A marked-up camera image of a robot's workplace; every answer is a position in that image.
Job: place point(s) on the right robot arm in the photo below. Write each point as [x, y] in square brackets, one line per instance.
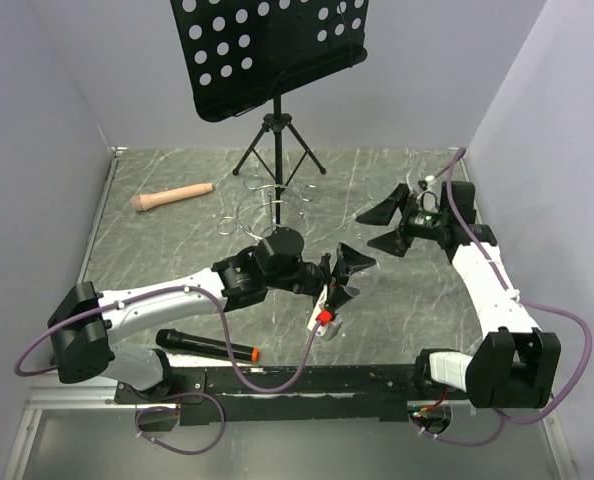
[515, 364]

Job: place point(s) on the chrome wine glass rack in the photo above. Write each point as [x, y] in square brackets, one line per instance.
[265, 206]

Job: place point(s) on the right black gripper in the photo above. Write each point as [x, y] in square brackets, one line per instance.
[383, 212]

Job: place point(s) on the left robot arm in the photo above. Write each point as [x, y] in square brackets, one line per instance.
[88, 330]

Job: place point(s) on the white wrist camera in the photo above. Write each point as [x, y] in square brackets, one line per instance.
[323, 321]
[426, 198]

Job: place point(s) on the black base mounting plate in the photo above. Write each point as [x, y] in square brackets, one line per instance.
[380, 391]

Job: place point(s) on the black perforated music stand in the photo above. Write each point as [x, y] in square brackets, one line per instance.
[241, 54]

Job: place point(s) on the beige microphone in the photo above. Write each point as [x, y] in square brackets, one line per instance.
[148, 201]

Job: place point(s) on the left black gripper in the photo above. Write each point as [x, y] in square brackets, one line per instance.
[349, 261]

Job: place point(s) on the aluminium frame rail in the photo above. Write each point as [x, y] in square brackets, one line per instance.
[46, 393]

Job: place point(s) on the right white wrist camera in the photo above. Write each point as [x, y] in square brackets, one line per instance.
[426, 198]

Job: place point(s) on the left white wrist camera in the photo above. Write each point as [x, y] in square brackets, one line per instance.
[323, 321]

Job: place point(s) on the black microphone orange end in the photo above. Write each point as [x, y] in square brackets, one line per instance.
[182, 343]

